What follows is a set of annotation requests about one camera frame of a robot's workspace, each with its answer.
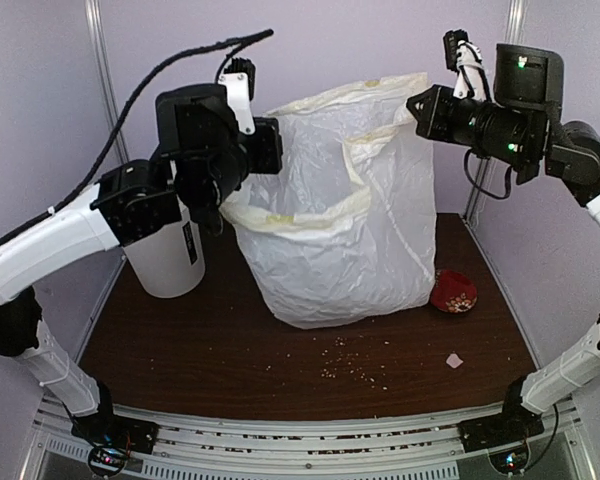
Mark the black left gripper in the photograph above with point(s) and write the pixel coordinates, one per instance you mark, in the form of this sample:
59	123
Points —
271	160

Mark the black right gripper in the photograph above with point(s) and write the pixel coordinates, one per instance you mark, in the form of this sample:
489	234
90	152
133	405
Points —
433	123

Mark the translucent white trash bag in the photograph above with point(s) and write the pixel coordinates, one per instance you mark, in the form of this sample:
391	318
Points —
346	230

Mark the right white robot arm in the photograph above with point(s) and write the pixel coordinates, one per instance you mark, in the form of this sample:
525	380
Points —
571	153

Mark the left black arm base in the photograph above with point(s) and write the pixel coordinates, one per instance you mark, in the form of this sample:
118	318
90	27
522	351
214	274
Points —
107	429

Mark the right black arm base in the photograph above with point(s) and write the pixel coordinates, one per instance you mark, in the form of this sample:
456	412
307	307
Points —
513	423

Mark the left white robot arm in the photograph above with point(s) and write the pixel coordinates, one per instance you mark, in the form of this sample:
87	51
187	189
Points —
124	206

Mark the white plastic trash bin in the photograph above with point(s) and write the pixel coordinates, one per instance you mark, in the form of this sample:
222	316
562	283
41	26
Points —
169	263

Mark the red floral plate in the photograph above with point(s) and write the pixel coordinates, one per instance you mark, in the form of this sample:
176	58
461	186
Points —
453	292

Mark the small pink paper scrap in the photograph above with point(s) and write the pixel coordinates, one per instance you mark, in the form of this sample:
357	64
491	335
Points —
454	361

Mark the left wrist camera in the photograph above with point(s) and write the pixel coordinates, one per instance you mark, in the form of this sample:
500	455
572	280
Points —
239	80

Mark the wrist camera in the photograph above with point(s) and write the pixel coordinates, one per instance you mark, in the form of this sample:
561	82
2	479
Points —
465	60
239	80

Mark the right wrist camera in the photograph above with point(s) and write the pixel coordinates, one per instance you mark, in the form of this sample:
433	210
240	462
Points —
465	60

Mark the left aluminium frame post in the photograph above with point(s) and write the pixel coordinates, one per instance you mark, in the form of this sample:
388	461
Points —
98	42

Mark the aluminium front rail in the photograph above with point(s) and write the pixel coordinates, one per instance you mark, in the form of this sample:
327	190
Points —
426	446

